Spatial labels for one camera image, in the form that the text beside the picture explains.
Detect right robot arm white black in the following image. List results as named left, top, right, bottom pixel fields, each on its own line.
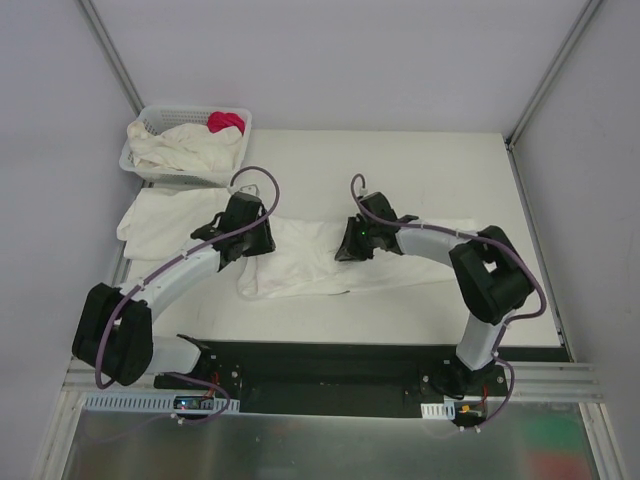
left=335, top=192, right=534, bottom=396

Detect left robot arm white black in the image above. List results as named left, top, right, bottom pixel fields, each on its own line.
left=72, top=191, right=275, bottom=389

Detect folded white t shirt stack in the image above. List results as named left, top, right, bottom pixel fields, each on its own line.
left=116, top=187, right=230, bottom=261

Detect cream clothes in basket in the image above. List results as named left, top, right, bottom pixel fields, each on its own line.
left=127, top=121, right=243, bottom=173

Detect red garment in basket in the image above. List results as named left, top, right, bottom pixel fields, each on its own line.
left=206, top=111, right=246, bottom=135

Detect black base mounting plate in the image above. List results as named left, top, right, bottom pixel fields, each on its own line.
left=149, top=337, right=509, bottom=417

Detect left white cable duct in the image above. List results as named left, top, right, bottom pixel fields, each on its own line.
left=84, top=393, right=240, bottom=415

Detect white cable duct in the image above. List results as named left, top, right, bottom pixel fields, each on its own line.
left=84, top=393, right=240, bottom=415
left=420, top=402, right=456, bottom=421

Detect right white cable duct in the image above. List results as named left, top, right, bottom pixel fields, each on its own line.
left=420, top=402, right=456, bottom=421

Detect aluminium rail front right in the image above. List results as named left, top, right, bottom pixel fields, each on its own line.
left=513, top=362, right=604, bottom=403

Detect aluminium rail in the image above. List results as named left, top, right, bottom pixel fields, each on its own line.
left=513, top=362, right=604, bottom=403
left=63, top=357, right=155, bottom=390

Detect aluminium rail front left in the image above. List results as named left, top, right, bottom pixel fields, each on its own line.
left=63, top=357, right=155, bottom=390

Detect left aluminium frame post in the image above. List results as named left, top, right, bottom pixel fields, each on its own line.
left=76, top=0, right=145, bottom=115

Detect aluminium frame post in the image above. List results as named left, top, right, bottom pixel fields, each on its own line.
left=76, top=0, right=145, bottom=115
left=505, top=0, right=606, bottom=152

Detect right aluminium frame post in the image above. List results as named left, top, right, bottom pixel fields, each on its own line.
left=505, top=0, right=606, bottom=152

